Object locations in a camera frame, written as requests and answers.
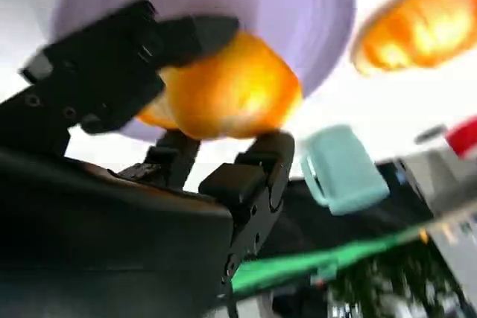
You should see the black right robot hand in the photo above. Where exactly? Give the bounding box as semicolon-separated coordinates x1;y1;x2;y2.
0;0;296;318

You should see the orange and white bread roll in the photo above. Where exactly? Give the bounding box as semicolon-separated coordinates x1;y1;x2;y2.
136;31;303;140
349;0;477;77

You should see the green cloth strip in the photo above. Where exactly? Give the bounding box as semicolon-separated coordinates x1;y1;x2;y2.
230;226;430;295

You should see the pale green mug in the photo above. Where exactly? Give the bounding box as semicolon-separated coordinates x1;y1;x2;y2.
299;124;391;217

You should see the lilac plate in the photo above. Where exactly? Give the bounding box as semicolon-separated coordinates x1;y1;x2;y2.
51;0;357;144

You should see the black round table grommet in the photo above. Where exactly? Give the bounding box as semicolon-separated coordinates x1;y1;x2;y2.
414;124;447;144

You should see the grey workshop machine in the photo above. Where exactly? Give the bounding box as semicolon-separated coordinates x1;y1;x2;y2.
397;145;477;219

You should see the red object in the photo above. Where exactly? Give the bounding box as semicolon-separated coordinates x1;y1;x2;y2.
445;116;477;157

